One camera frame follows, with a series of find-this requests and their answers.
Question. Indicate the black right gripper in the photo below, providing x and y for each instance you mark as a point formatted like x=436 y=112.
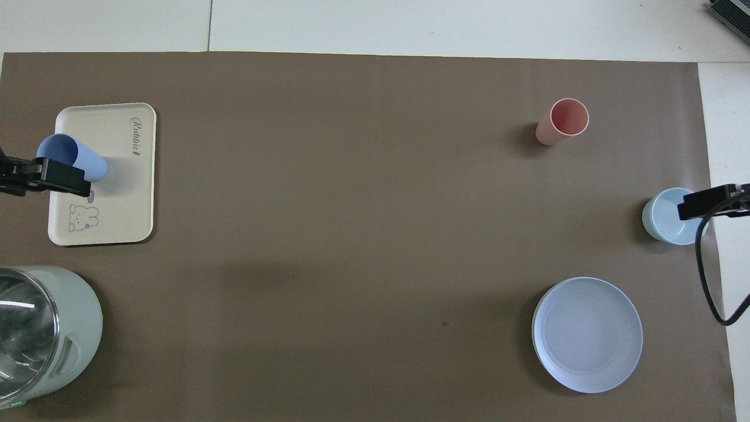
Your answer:
x=741 y=199

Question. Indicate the blue ribbed cup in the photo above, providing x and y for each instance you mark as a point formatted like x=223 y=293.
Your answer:
x=82 y=155

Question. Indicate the pink cup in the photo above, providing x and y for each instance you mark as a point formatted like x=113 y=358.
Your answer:
x=562 y=120

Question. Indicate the cream tray with rabbit print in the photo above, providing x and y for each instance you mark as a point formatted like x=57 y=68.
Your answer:
x=126 y=193

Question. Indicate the light blue bowl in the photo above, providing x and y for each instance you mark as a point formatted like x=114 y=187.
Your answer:
x=665 y=220

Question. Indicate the pale green cooking pot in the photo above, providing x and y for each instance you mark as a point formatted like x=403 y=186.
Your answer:
x=70 y=328

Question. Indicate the pale blue plate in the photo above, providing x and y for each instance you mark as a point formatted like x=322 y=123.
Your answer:
x=586 y=334

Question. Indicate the grey device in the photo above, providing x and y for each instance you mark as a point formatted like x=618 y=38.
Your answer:
x=732 y=12

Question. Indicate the brown table mat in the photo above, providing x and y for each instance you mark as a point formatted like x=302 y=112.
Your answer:
x=351 y=234

